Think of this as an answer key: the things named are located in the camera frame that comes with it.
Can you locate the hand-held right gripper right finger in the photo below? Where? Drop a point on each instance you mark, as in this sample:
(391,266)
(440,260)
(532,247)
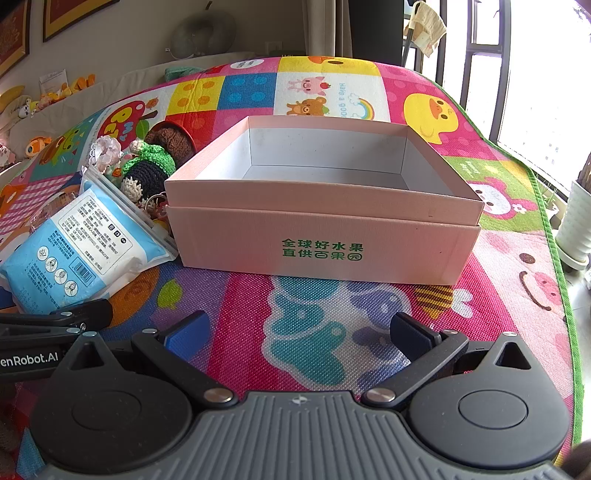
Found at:
(413,333)

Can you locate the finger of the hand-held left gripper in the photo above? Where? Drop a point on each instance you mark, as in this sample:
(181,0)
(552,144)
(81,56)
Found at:
(87,311)
(41,332)

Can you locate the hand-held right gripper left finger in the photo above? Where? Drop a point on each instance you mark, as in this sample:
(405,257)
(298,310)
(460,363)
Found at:
(184,331)

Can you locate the clear zipper bag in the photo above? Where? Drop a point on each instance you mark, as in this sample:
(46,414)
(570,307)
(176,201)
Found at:
(138,216)

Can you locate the pink cardboard box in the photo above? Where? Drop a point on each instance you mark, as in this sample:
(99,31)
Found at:
(323,249)

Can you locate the green black crochet doll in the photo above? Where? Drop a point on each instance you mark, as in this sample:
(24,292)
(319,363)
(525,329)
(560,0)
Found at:
(147,168)

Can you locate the white pink lace flower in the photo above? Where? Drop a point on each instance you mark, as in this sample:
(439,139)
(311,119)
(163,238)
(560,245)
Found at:
(107,152)

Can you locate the brown crochet piece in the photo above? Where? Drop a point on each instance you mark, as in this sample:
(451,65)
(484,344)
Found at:
(173,138)

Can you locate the person's right forearm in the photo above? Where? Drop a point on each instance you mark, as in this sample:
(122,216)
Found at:
(579,461)

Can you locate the colourful cartoon play mat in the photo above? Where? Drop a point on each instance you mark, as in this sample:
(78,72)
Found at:
(323,318)

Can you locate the orange fish plush toy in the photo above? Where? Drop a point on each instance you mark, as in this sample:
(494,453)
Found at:
(38,146)

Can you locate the white plant pot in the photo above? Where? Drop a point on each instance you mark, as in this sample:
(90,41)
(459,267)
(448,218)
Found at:
(575,221)

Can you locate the yellow banana plush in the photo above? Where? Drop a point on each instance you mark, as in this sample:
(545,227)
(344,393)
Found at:
(11,98)

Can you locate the orange plush toys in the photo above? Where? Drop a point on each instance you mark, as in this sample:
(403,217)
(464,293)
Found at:
(78,84)

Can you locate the white printed card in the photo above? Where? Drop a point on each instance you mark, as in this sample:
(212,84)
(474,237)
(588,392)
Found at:
(52,81)

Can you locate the teal cloth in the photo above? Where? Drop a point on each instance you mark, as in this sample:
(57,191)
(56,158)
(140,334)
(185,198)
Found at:
(182,71)

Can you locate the gold framed red picture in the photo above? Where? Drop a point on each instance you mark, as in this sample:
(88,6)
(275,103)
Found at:
(78,16)
(11,32)

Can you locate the grey round plush cushion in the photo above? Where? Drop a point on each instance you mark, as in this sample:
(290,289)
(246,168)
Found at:
(196,32)

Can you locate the hanging beige cloth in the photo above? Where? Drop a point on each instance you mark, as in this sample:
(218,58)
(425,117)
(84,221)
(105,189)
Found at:
(427,27)

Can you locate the beige curtain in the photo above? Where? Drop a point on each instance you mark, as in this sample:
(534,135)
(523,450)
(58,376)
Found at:
(325,27)

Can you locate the black window frame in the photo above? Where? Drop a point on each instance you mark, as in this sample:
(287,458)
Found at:
(459,41)

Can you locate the white wall socket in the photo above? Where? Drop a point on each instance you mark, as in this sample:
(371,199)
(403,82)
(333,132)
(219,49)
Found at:
(275,46)

